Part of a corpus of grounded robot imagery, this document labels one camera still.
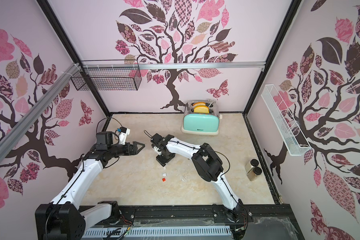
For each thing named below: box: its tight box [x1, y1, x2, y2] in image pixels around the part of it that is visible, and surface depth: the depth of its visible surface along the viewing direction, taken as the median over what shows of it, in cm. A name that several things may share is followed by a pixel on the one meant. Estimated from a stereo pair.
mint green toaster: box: [181, 99, 220, 135], surface depth 102 cm
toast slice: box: [192, 102, 210, 114], surface depth 99 cm
